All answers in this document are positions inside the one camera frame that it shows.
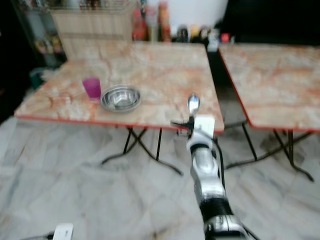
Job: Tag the silver metal spoon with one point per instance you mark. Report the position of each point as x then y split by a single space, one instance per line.
193 103

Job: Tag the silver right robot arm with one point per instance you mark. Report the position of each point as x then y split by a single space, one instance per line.
210 185

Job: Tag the marble-top folding table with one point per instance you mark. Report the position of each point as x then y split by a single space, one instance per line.
275 80
155 70

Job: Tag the stainless steel bowl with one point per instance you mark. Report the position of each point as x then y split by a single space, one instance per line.
120 97

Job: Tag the small yellow-headed figurine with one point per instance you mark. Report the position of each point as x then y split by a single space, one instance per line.
194 33

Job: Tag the small black and white figurine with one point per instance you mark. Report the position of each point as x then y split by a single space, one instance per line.
205 34

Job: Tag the small red box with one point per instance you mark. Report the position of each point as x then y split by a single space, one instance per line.
225 38

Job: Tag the pink plastic cup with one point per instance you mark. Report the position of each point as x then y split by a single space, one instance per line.
92 88

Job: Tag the tall clear jar red lid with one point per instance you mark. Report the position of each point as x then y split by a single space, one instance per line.
151 25

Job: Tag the orange-filled jar red lid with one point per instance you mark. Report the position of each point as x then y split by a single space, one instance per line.
163 21

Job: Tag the light wooden cabinet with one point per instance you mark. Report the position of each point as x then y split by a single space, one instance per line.
90 30

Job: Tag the black television screen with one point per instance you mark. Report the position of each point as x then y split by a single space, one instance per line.
272 16

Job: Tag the dark green bin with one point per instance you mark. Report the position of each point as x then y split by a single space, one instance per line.
37 79

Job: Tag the dark glass shelf rack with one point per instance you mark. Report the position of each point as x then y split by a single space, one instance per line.
40 45

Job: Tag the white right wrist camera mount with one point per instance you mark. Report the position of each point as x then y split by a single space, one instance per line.
203 127

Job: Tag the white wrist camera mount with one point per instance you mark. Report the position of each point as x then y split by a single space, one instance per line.
63 232
203 127

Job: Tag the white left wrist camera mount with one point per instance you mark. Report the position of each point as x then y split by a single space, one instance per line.
63 232

